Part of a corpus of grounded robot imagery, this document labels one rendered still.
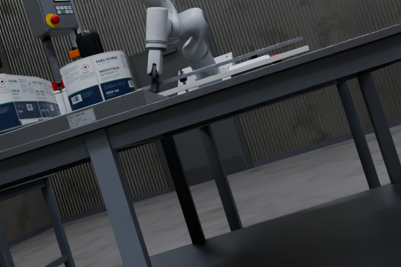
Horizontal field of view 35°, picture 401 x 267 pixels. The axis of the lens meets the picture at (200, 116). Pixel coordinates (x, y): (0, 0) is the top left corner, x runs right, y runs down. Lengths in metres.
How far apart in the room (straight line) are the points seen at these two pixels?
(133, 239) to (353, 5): 7.74
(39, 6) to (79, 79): 0.82
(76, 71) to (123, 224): 0.47
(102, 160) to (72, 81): 0.30
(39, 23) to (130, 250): 1.22
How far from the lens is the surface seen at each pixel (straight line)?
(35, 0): 2.64
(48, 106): 2.20
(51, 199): 4.52
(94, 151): 1.69
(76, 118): 1.74
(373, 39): 1.65
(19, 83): 2.06
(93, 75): 1.84
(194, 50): 2.98
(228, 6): 9.41
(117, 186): 1.68
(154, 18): 2.46
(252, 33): 9.31
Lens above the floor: 0.72
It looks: 1 degrees up
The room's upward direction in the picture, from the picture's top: 18 degrees counter-clockwise
